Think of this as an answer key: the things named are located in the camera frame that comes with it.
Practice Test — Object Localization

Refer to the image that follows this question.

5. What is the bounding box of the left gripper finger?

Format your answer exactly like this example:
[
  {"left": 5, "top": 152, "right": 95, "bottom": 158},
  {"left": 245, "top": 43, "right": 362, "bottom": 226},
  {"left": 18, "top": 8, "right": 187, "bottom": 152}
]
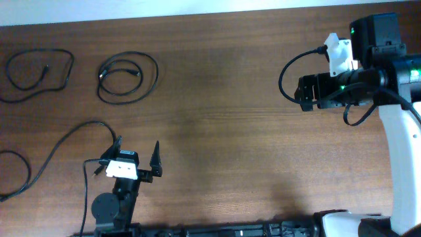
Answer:
[
  {"left": 100, "top": 136, "right": 122, "bottom": 161},
  {"left": 150, "top": 141, "right": 162, "bottom": 177}
]

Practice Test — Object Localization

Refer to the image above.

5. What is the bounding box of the black usb cable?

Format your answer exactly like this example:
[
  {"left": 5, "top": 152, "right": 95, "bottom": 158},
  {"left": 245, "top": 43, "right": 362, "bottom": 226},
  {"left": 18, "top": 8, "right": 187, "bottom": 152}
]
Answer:
[
  {"left": 0, "top": 120, "right": 118, "bottom": 203},
  {"left": 0, "top": 48, "right": 76, "bottom": 104},
  {"left": 97, "top": 51, "right": 160, "bottom": 106}
]

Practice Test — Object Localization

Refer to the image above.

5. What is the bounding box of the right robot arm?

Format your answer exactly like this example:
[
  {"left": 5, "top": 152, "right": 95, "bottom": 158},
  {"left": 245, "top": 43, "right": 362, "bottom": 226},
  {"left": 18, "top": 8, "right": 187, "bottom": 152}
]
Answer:
[{"left": 293, "top": 13, "right": 420, "bottom": 236}]

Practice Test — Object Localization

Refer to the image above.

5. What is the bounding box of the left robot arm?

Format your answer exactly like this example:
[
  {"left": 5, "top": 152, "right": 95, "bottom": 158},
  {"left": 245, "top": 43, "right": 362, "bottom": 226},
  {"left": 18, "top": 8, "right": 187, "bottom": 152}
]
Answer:
[{"left": 91, "top": 136, "right": 162, "bottom": 237}]

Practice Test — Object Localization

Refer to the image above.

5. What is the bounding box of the left camera cable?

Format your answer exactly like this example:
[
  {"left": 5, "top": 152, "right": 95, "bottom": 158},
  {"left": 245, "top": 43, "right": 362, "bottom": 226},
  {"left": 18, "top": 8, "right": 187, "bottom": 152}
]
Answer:
[{"left": 78, "top": 158, "right": 109, "bottom": 237}]

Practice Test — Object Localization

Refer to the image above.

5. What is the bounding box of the camera cable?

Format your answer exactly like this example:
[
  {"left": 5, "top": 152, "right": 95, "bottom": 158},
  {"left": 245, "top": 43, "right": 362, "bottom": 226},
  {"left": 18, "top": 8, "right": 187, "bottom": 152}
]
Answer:
[
  {"left": 278, "top": 45, "right": 421, "bottom": 128},
  {"left": 78, "top": 158, "right": 109, "bottom": 237}
]

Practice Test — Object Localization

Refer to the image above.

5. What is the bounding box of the right camera cable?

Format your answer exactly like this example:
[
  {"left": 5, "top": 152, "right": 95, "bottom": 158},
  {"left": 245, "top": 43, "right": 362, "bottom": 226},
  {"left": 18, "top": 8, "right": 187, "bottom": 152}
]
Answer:
[{"left": 278, "top": 45, "right": 421, "bottom": 128}]

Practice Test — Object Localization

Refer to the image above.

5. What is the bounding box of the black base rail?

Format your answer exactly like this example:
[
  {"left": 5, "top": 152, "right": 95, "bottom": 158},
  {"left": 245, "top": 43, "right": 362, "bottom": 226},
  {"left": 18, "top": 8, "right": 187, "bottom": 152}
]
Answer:
[{"left": 82, "top": 221, "right": 320, "bottom": 237}]

